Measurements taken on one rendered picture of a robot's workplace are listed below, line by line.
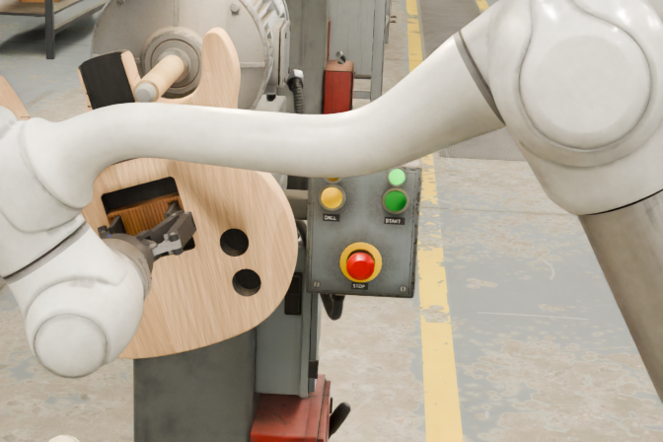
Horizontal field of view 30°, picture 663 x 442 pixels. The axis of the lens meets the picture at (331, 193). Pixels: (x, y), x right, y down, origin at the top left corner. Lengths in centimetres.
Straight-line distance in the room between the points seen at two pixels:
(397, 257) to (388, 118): 64
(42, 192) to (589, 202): 53
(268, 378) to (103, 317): 89
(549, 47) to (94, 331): 55
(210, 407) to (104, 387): 163
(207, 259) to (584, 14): 82
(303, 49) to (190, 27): 348
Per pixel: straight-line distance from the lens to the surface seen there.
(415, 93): 114
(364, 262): 175
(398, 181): 174
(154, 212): 160
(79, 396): 365
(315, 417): 212
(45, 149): 123
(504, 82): 92
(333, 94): 521
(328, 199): 175
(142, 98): 152
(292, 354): 206
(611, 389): 385
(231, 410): 208
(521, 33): 92
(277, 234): 159
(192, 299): 163
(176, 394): 208
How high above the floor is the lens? 156
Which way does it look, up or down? 16 degrees down
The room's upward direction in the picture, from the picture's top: 2 degrees clockwise
